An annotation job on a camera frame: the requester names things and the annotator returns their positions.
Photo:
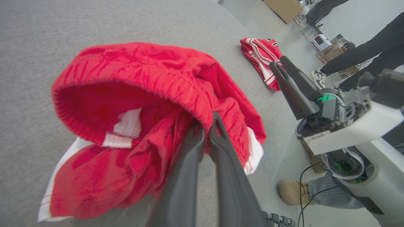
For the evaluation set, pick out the red jersey with white sleeves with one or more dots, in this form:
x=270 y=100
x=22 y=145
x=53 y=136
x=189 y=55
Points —
x=258 y=53

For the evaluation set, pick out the blue jeans leg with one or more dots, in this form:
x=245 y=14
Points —
x=328 y=192

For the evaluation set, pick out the person in black trousers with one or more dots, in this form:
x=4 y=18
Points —
x=372 y=50

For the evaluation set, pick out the open cardboard box with items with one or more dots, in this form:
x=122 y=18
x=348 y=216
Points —
x=334 y=52

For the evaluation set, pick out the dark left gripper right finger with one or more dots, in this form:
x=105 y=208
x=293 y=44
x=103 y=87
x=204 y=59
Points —
x=233 y=195

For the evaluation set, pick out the tan work boot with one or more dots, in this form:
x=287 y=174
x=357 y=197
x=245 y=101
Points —
x=293 y=192
x=315 y=160

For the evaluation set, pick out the grey fabric sofa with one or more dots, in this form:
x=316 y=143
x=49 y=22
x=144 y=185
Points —
x=47 y=31

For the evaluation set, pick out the white device with red display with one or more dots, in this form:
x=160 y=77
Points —
x=320 y=42

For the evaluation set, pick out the black trousered leg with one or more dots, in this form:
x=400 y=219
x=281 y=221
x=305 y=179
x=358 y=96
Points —
x=325 y=9

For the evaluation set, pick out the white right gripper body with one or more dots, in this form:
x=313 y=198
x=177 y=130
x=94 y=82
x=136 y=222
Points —
x=353 y=132

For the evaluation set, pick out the white sneaker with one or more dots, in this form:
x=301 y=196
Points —
x=318 y=78
x=300 y=21

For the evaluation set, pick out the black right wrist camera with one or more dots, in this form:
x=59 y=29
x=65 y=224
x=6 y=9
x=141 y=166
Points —
x=385 y=88

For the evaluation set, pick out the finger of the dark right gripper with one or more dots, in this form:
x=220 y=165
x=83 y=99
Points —
x=296 y=97
x=304 y=82

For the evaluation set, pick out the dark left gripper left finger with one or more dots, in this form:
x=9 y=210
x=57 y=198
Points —
x=183 y=195

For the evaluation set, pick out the red shorts with white trim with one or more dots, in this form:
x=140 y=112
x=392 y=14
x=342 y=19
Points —
x=142 y=72

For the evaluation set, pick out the brown cardboard box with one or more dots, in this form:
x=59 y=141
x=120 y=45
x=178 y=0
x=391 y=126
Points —
x=284 y=9

